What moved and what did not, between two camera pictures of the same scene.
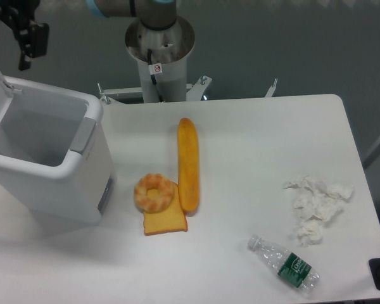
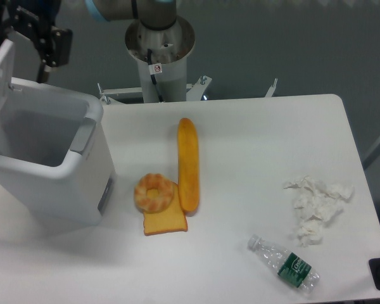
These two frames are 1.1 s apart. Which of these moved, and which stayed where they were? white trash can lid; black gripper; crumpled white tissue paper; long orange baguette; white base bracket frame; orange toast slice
Moved: black gripper; white trash can lid
Stayed: long orange baguette; white base bracket frame; crumpled white tissue paper; orange toast slice
